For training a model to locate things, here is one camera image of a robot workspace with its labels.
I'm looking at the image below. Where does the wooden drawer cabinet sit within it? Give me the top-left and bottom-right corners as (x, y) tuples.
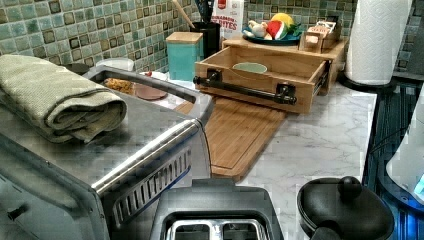
(223, 37), (347, 95)

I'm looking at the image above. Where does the bamboo cutting board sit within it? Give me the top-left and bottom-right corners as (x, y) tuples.
(175, 96), (288, 183)

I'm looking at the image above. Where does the light green bowl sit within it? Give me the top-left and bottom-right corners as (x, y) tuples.
(232, 62), (267, 74)

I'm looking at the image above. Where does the pink round plate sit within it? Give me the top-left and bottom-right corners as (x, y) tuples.
(134, 84), (167, 100)

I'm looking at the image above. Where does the teal canister with wooden lid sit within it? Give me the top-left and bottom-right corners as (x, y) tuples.
(166, 32), (203, 81)

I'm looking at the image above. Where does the black slot toaster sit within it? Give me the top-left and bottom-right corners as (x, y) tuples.
(149, 179), (284, 240)

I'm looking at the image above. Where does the black utensil holder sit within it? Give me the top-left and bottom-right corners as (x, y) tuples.
(190, 22), (220, 58)

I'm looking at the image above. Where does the dark teal fruit plate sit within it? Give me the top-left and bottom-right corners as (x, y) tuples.
(242, 27), (301, 46)

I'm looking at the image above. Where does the toy white garlic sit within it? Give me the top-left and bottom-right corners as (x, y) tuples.
(248, 20), (268, 38)

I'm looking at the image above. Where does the clear plastic container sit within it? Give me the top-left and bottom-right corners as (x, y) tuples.
(95, 58), (135, 71)

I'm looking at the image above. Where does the white red cereal box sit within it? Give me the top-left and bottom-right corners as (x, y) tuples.
(211, 0), (244, 39)

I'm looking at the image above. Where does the toy watermelon slice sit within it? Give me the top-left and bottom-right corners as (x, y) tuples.
(267, 21), (288, 40)

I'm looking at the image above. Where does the wooden spoon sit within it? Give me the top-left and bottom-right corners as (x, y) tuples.
(171, 0), (195, 29)

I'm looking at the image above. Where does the stainless steel toaster oven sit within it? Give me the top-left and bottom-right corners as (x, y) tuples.
(0, 67), (213, 240)

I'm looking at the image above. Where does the toy yellow lemon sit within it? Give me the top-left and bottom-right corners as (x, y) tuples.
(271, 13), (295, 27)

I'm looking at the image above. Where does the small wooden box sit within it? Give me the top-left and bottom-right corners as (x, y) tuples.
(298, 21), (341, 53)

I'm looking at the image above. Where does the black lidded pot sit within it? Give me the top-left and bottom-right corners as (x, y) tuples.
(297, 176), (395, 240)

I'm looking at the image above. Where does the folded green dish towel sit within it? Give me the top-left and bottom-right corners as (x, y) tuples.
(0, 55), (127, 143)

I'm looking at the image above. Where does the black paper towel base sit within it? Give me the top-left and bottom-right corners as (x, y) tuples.
(337, 72), (396, 94)

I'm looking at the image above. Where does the white paper towel roll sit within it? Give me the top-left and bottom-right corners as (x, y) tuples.
(345, 0), (413, 85)

